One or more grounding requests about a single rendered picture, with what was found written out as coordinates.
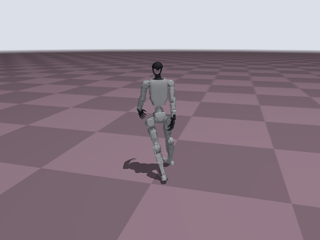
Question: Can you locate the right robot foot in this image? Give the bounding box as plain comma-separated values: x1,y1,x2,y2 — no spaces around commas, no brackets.
163,157,175,166

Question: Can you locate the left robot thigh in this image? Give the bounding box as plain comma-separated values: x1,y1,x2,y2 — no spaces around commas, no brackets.
145,116,162,153

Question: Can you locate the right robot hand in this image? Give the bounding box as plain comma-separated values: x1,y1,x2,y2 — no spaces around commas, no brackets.
167,114,176,131

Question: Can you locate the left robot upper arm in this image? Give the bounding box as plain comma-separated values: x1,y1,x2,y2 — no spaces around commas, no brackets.
140,80,150,102

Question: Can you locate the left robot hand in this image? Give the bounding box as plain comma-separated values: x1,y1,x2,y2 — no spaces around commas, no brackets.
137,109,146,119

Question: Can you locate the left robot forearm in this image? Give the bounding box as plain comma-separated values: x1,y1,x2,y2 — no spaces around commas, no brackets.
137,96,144,111

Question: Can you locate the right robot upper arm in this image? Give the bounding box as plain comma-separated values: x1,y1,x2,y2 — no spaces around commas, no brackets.
167,79,175,103

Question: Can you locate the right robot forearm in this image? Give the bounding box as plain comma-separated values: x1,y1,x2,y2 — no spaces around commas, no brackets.
170,97,177,118

